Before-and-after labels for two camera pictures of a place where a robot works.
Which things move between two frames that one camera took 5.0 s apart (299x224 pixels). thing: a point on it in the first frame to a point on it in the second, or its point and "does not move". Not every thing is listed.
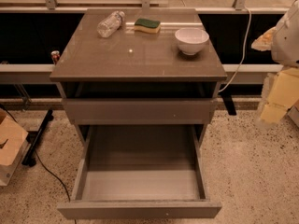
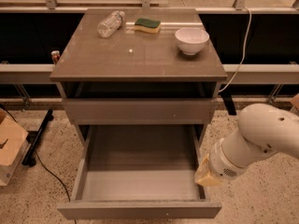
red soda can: [55, 54] does not move
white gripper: [286, 44] to [221, 162]
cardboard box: [14, 145] does not move
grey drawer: [140, 172] does not move
